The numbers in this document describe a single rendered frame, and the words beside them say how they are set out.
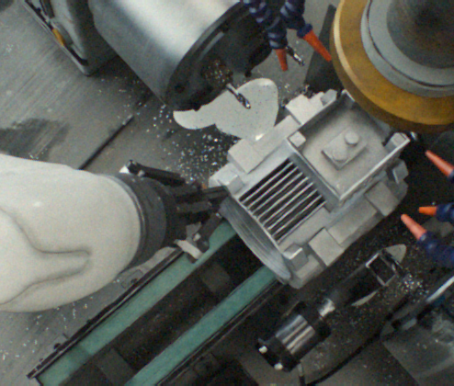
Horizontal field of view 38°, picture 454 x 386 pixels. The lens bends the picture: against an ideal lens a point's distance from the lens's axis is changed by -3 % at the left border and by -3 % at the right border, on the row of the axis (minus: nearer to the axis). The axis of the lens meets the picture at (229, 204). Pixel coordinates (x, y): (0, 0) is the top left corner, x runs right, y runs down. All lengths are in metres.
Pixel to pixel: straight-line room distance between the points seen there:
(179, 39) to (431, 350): 0.49
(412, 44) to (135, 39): 0.42
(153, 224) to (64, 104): 0.66
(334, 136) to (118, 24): 0.33
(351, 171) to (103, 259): 0.42
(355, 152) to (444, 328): 0.24
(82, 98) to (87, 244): 0.75
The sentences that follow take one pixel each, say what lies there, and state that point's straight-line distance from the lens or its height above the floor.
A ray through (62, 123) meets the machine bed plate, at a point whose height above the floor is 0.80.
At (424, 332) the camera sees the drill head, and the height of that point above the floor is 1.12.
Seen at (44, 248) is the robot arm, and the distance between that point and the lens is 0.45.
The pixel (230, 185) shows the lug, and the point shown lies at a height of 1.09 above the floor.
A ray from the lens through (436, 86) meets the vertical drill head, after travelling 0.63.
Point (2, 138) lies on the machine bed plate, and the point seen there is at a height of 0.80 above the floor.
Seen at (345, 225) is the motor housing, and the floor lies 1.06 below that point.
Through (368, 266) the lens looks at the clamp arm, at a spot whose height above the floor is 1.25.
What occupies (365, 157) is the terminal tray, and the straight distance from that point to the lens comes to 0.85.
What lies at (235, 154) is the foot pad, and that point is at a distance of 0.87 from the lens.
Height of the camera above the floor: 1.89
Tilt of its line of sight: 75 degrees down
